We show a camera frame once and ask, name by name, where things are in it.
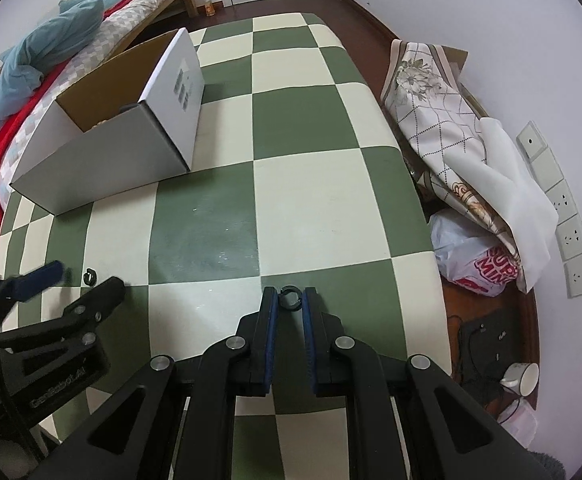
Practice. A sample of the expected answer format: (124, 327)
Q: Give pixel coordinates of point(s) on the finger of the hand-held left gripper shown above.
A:
(36, 278)
(96, 302)

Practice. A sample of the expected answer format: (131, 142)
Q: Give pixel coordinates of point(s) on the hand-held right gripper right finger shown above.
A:
(311, 340)

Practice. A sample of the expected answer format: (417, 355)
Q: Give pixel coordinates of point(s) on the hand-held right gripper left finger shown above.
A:
(271, 340)

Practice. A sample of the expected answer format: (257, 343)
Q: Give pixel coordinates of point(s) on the white cardboard box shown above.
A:
(121, 160)

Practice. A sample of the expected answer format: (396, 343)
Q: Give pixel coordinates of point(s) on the green white checkered tablecloth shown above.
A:
(296, 185)

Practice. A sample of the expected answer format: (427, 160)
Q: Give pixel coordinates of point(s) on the white red plastic bag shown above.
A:
(461, 255)

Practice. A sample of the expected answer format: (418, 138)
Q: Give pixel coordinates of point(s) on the black device box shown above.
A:
(491, 345)

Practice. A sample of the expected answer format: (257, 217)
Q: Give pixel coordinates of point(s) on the white mug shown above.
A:
(521, 380)

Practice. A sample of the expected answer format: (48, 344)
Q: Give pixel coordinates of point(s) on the clear plastic container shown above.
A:
(518, 422)

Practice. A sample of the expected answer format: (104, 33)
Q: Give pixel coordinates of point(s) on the blue quilt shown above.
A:
(46, 45)

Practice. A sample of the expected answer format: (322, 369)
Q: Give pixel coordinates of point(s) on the white cloth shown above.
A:
(511, 200)

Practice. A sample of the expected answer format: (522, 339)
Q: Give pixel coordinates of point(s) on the floral fabric bag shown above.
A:
(431, 110)

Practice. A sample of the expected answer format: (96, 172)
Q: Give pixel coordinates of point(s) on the small orange bottle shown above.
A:
(207, 6)

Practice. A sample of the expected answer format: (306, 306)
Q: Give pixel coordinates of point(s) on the white wall socket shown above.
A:
(580, 275)
(572, 237)
(562, 201)

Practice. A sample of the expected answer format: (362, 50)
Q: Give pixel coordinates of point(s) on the blank white wall panel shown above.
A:
(547, 170)

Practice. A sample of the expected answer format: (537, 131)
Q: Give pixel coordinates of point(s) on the white wall switch panel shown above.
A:
(533, 140)

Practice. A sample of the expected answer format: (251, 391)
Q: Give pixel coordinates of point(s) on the wooden bed frame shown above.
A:
(189, 2)

